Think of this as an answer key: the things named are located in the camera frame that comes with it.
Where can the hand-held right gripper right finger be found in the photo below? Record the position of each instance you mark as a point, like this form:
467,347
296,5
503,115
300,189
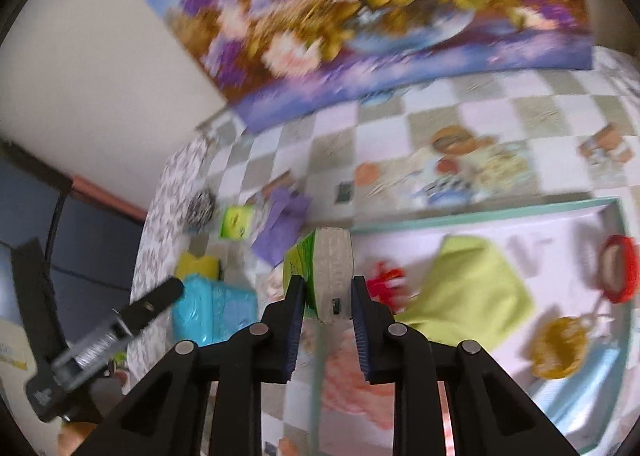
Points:
360,331

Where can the teal wet wipes pack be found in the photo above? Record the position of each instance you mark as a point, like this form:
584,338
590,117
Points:
215,308

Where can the green cloth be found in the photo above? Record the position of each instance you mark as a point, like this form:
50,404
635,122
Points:
470,286

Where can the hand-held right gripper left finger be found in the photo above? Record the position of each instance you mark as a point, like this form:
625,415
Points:
295,326

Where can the pink white striped cloth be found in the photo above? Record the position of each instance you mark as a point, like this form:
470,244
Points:
345,386

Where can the red tape roll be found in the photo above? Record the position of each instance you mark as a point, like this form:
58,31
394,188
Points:
622,295

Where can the blue face mask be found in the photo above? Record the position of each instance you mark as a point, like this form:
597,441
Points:
585,396

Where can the person's left hand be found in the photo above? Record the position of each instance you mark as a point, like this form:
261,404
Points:
77,441

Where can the grey floral table cover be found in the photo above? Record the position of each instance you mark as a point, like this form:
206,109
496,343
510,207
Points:
160,216

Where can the pale pink cloth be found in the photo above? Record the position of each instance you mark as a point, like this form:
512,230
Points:
272,283

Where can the white tray with teal rim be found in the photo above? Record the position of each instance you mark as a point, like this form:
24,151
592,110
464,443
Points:
550,258

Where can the leopard print pouch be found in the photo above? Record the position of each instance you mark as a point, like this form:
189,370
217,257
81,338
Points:
200,210

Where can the yellow sponge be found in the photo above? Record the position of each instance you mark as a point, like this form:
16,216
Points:
197,266

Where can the floral painting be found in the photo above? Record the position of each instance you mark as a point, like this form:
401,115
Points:
350,10

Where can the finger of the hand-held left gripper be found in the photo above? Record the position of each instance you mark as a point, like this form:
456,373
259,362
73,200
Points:
150,303

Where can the green tissue pack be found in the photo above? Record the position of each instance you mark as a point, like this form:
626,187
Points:
237,222
325,266

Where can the purple pouch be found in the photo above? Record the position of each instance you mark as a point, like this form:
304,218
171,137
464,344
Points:
280,231

